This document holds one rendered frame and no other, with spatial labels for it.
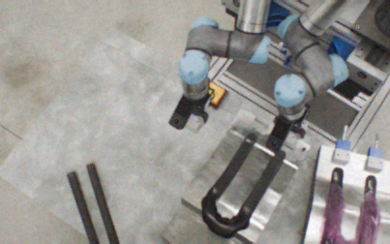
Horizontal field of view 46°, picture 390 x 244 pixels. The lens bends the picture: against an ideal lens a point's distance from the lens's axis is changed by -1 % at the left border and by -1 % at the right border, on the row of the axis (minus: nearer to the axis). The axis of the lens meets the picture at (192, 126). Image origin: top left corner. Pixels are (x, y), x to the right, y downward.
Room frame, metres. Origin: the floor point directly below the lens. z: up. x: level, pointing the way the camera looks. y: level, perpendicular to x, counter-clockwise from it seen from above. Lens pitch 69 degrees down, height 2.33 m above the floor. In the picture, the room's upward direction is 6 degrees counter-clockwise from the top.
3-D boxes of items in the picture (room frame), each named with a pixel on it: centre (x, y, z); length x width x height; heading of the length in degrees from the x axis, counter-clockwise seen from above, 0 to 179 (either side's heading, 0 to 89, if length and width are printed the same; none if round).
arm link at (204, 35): (0.66, -0.06, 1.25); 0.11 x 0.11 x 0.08; 73
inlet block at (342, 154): (0.45, -0.49, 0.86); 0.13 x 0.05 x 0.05; 159
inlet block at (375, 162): (0.41, -0.59, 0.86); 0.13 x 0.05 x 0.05; 159
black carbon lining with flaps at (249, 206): (0.33, -0.14, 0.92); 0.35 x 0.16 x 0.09; 142
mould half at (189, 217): (0.33, -0.12, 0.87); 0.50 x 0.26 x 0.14; 142
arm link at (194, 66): (0.57, -0.02, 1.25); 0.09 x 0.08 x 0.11; 163
